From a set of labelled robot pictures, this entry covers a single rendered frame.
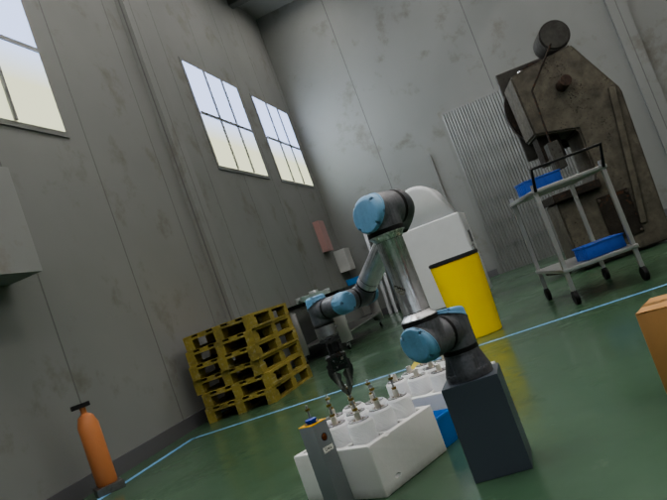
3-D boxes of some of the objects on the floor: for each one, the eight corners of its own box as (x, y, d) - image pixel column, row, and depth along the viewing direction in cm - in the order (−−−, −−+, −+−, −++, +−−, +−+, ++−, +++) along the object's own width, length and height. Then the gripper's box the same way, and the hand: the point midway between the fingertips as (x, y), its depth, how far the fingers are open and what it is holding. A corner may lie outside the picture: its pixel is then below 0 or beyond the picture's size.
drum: (508, 321, 540) (479, 246, 544) (504, 330, 501) (473, 249, 506) (461, 337, 553) (433, 264, 557) (453, 346, 514) (423, 267, 518)
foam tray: (447, 449, 250) (430, 404, 251) (387, 498, 221) (368, 445, 222) (371, 458, 276) (356, 418, 277) (309, 503, 247) (293, 456, 248)
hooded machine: (497, 291, 873) (453, 176, 883) (493, 297, 806) (446, 172, 816) (435, 312, 898) (393, 199, 908) (427, 319, 831) (381, 198, 842)
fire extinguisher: (105, 488, 447) (77, 404, 450) (136, 478, 440) (107, 393, 444) (82, 503, 422) (53, 414, 426) (114, 493, 416) (84, 402, 420)
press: (662, 236, 795) (578, 28, 812) (689, 237, 676) (591, -7, 693) (545, 277, 830) (466, 75, 847) (551, 284, 711) (461, 51, 728)
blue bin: (462, 437, 260) (451, 408, 261) (447, 447, 252) (436, 418, 253) (403, 444, 280) (393, 418, 281) (388, 455, 272) (378, 428, 273)
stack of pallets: (250, 396, 694) (225, 324, 699) (314, 375, 675) (288, 301, 680) (204, 426, 590) (175, 340, 595) (278, 401, 571) (247, 313, 576)
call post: (358, 507, 222) (326, 419, 224) (344, 517, 217) (312, 427, 219) (343, 508, 227) (312, 421, 229) (330, 518, 221) (298, 429, 223)
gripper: (317, 342, 228) (337, 401, 227) (341, 333, 229) (362, 392, 228) (316, 341, 237) (336, 398, 236) (339, 332, 238) (360, 389, 236)
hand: (347, 390), depth 234 cm, fingers closed
